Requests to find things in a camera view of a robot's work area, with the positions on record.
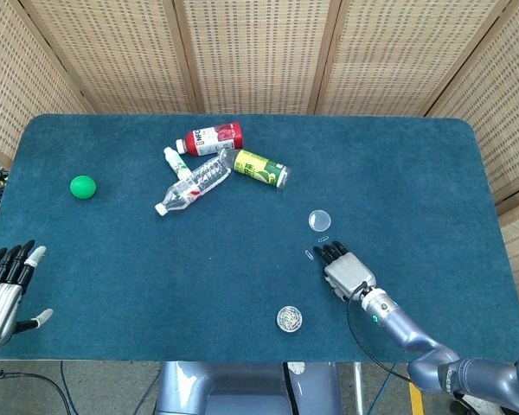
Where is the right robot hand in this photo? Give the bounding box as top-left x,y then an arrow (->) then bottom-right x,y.
312,240 -> 378,303

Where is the round container of paperclips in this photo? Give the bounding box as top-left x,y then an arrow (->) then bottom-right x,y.
276,305 -> 304,335

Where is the clear round lid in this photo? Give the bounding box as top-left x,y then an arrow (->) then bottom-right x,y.
308,208 -> 333,233

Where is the blue felt table mat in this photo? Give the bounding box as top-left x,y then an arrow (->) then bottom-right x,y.
0,112 -> 519,365

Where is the metal table leg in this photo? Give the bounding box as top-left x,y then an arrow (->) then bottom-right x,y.
353,362 -> 365,415

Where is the green yellow label bottle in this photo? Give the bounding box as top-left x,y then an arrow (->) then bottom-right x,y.
224,149 -> 292,190

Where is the yellow floor tape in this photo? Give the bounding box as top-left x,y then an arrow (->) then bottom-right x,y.
408,382 -> 425,415

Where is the green ball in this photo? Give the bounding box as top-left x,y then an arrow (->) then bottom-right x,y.
69,174 -> 98,201

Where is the clear plastic water bottle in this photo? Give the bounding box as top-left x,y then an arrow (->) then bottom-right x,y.
154,149 -> 234,216

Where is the red juice bottle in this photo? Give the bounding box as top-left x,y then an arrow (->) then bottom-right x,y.
175,121 -> 245,157

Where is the blue grey robot torso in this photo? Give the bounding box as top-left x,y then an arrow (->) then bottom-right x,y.
154,361 -> 343,415

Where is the small white bottle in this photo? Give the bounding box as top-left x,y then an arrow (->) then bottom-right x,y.
163,146 -> 192,181

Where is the woven wooden screen panel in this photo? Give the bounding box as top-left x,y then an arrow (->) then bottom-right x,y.
21,0 -> 204,116
172,0 -> 343,116
0,0 -> 92,169
315,0 -> 514,117
426,0 -> 519,299

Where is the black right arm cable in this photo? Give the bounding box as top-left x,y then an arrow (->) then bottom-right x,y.
345,280 -> 412,384

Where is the black floor cable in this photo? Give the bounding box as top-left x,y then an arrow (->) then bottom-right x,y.
0,369 -> 74,415

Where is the blue floor cable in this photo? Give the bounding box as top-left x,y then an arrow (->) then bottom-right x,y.
59,361 -> 77,415
367,372 -> 394,415

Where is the black torso cable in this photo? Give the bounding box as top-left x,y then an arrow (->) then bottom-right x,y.
282,362 -> 296,415

